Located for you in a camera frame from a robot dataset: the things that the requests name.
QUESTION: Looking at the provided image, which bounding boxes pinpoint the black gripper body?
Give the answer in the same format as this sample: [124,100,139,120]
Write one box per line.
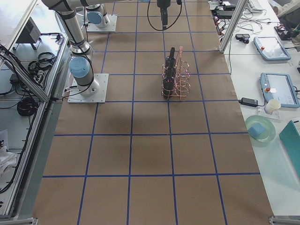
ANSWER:
[157,0,171,9]

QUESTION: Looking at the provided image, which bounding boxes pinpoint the dark wine bottle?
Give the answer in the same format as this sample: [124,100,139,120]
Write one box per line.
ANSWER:
[163,67,176,83]

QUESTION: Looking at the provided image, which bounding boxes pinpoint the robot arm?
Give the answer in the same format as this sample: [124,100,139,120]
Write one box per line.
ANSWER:
[42,0,115,97]
[86,4,109,28]

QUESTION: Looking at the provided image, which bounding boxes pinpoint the dark bottle in basket left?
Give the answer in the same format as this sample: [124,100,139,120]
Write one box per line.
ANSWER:
[165,47,176,68]

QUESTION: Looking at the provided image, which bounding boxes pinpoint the dark bottle in basket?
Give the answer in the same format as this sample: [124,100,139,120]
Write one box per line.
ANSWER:
[162,77,174,98]
[165,47,176,68]

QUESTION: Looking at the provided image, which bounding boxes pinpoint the dark bottle in basket right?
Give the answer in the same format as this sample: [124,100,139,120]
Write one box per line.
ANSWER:
[162,77,174,98]

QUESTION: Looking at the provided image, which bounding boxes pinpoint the blue teach pendant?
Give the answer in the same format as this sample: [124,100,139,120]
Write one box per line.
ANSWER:
[254,37,291,61]
[260,73,300,108]

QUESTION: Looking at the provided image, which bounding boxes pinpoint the black power adapter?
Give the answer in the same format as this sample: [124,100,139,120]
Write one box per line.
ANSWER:
[239,97,258,107]

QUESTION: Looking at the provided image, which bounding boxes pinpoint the grey control box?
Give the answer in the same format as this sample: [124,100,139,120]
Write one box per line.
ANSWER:
[13,16,41,50]

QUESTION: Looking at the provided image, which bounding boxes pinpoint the white paper cup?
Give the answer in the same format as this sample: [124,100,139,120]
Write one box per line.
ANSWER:
[264,99,281,115]

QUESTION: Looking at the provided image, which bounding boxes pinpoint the blue foam cube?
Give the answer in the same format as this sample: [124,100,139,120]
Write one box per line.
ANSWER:
[247,123,265,138]

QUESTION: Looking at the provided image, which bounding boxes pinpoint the green glass plate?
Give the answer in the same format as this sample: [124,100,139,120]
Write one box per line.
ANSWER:
[245,115,276,143]

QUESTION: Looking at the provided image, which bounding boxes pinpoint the teal notebook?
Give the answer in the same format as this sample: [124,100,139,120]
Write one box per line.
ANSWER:
[279,120,300,176]

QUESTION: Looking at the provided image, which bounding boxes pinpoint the black braided cable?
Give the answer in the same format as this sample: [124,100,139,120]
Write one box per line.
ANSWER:
[147,0,183,31]

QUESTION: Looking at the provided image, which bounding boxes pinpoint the copper wire wine basket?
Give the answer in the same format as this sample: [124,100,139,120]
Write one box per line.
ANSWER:
[161,46,191,99]

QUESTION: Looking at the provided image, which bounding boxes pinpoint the aluminium frame post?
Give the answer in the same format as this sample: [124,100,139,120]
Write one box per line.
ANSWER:
[219,0,248,53]

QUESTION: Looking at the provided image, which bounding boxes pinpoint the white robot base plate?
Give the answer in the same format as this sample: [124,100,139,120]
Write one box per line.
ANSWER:
[67,74,109,104]

